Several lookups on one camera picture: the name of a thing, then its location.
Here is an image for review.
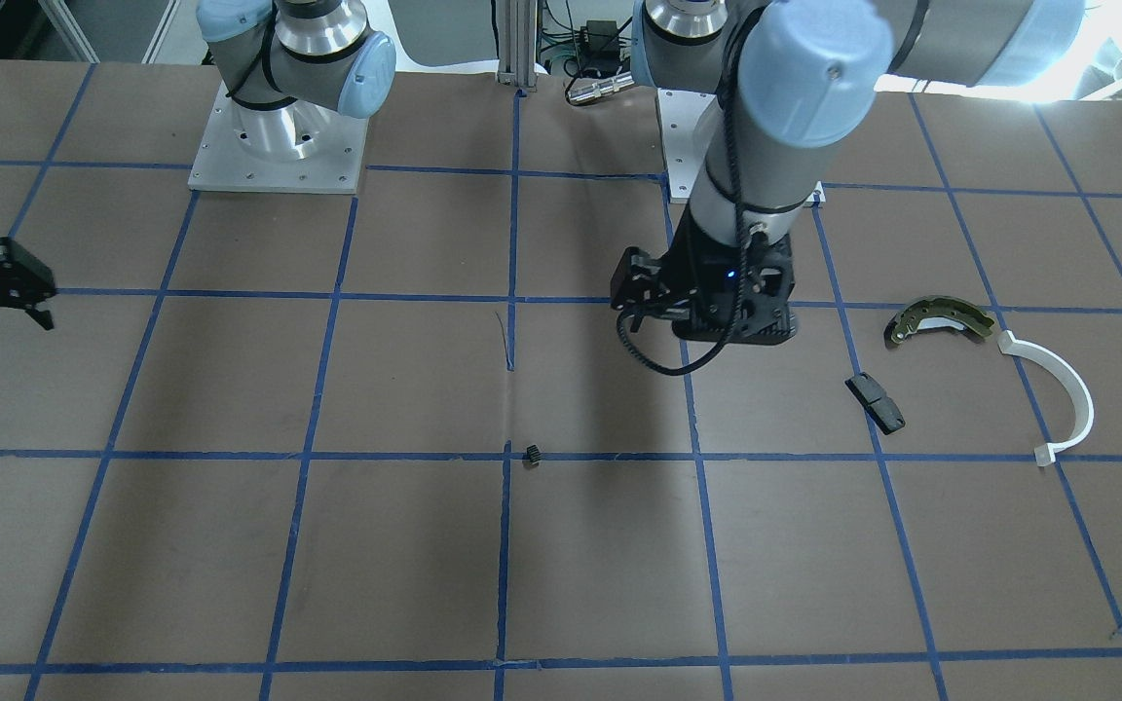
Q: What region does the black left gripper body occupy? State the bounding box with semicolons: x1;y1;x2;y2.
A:
670;222;800;345

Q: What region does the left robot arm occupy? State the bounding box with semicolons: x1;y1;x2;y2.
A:
611;1;1085;345

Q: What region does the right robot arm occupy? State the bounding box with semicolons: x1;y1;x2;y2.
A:
0;1;397;331

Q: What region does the black brake pad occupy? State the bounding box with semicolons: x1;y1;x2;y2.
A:
844;372;907;435

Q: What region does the olive green brake shoe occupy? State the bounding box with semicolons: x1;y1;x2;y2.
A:
884;296;996;347

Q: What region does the black power adapter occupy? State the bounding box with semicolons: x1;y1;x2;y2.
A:
578;19;620;62

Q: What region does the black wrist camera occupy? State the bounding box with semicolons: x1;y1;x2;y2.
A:
610;245;682;316

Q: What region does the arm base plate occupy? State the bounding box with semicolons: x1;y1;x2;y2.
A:
187;84;369;196
656;87;827;207

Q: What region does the white curved plastic bracket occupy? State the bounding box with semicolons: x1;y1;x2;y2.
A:
996;329;1096;467

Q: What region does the aluminium frame post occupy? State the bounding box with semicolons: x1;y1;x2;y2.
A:
491;1;540;93

